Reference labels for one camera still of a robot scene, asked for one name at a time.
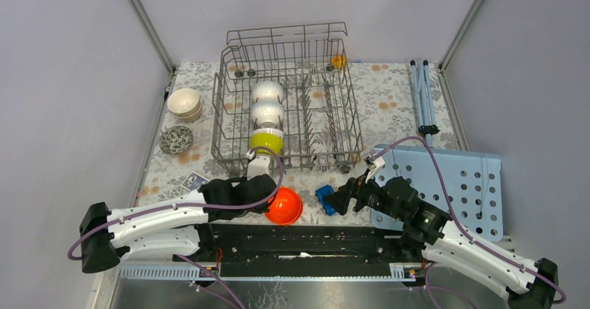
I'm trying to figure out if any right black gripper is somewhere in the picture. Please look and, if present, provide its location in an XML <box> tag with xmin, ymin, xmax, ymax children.
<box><xmin>321</xmin><ymin>168</ymin><xmax>406</xmax><ymax>221</ymax></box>

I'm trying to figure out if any orange bowl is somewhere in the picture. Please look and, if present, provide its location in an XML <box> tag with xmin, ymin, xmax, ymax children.
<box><xmin>264</xmin><ymin>187</ymin><xmax>303</xmax><ymax>225</ymax></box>

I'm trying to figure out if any plain beige bowl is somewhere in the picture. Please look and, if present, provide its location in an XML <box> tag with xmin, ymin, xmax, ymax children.
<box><xmin>174</xmin><ymin>108</ymin><xmax>202</xmax><ymax>122</ymax></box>

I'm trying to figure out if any pink patterned bowl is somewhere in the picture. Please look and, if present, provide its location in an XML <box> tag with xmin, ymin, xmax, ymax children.
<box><xmin>159</xmin><ymin>125</ymin><xmax>193</xmax><ymax>155</ymax></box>

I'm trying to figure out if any beige bowl with leaf pattern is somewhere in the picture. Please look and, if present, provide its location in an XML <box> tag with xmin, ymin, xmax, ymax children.
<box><xmin>166</xmin><ymin>88</ymin><xmax>201</xmax><ymax>118</ymax></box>

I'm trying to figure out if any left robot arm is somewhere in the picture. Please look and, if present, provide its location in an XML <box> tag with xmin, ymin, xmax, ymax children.
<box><xmin>67</xmin><ymin>174</ymin><xmax>282</xmax><ymax>274</ymax></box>

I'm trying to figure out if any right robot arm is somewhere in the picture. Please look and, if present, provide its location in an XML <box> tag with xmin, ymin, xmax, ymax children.
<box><xmin>323</xmin><ymin>176</ymin><xmax>558</xmax><ymax>308</ymax></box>

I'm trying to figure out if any blue toy car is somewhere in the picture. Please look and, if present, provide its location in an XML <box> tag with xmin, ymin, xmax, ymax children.
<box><xmin>314</xmin><ymin>185</ymin><xmax>336</xmax><ymax>216</ymax></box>

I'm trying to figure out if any yellow-green bowl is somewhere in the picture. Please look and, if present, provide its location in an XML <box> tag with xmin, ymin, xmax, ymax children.
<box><xmin>249</xmin><ymin>128</ymin><xmax>284</xmax><ymax>155</ymax></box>

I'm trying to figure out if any white ribbed bowl middle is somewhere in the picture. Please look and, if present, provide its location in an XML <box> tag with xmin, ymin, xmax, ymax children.
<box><xmin>250</xmin><ymin>100</ymin><xmax>285</xmax><ymax>128</ymax></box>

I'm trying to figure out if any white ribbed bowl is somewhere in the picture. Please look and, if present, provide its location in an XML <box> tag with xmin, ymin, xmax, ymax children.
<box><xmin>250</xmin><ymin>81</ymin><xmax>285</xmax><ymax>103</ymax></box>
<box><xmin>250</xmin><ymin>100</ymin><xmax>285</xmax><ymax>128</ymax></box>

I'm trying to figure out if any floral patterned table mat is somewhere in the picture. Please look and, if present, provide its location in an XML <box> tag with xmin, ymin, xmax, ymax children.
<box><xmin>134</xmin><ymin>61</ymin><xmax>462</xmax><ymax>227</ymax></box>

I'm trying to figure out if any white ribbed bowl rear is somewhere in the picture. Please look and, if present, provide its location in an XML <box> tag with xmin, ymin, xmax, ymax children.
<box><xmin>250</xmin><ymin>81</ymin><xmax>285</xmax><ymax>103</ymax></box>

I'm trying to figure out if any light blue perforated board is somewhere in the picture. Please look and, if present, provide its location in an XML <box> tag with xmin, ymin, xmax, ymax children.
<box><xmin>374</xmin><ymin>145</ymin><xmax>504</xmax><ymax>242</ymax></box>

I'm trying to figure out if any yellow rubber duck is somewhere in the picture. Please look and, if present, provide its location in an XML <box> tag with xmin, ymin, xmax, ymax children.
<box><xmin>330</xmin><ymin>55</ymin><xmax>346</xmax><ymax>69</ymax></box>

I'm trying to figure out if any blue folded metal stand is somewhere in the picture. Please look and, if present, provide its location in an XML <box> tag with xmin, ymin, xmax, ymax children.
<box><xmin>410</xmin><ymin>60</ymin><xmax>440</xmax><ymax>147</ymax></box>

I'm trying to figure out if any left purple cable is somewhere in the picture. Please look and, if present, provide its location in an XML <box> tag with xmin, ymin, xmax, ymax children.
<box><xmin>67</xmin><ymin>146</ymin><xmax>285</xmax><ymax>309</ymax></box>

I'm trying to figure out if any purple cable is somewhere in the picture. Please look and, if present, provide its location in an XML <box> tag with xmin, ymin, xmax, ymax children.
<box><xmin>368</xmin><ymin>135</ymin><xmax>568</xmax><ymax>304</ymax></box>
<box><xmin>67</xmin><ymin>146</ymin><xmax>285</xmax><ymax>309</ymax></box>

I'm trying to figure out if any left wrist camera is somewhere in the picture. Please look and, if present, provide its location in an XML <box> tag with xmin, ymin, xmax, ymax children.
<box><xmin>246</xmin><ymin>150</ymin><xmax>271</xmax><ymax>180</ymax></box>

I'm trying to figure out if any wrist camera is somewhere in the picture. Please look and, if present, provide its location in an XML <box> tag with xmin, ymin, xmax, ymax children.
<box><xmin>365</xmin><ymin>156</ymin><xmax>385</xmax><ymax>183</ymax></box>
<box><xmin>246</xmin><ymin>150</ymin><xmax>271</xmax><ymax>180</ymax></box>

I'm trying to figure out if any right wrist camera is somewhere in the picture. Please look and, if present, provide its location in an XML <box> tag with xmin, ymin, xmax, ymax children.
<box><xmin>365</xmin><ymin>156</ymin><xmax>385</xmax><ymax>183</ymax></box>

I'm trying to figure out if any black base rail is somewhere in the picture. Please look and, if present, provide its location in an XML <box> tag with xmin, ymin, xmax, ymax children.
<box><xmin>187</xmin><ymin>223</ymin><xmax>430</xmax><ymax>280</ymax></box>

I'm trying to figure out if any grey wire dish rack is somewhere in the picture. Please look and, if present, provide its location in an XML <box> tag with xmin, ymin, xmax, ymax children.
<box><xmin>212</xmin><ymin>22</ymin><xmax>363</xmax><ymax>173</ymax></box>

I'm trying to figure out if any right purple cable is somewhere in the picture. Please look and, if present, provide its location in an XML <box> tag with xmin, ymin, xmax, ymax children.
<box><xmin>368</xmin><ymin>135</ymin><xmax>568</xmax><ymax>304</ymax></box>

